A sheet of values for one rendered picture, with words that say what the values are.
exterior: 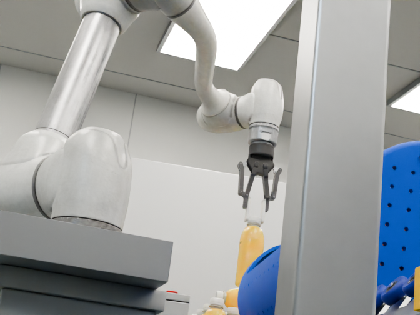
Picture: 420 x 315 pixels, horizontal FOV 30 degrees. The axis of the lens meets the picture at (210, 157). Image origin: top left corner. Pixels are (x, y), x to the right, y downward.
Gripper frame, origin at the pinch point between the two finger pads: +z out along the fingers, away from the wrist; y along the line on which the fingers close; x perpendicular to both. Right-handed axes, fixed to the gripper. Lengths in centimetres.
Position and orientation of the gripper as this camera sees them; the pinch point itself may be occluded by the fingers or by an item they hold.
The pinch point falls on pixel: (255, 210)
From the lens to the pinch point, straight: 228.6
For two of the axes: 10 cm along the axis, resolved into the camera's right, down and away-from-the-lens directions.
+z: -1.2, 9.4, -3.2
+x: -1.5, 3.0, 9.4
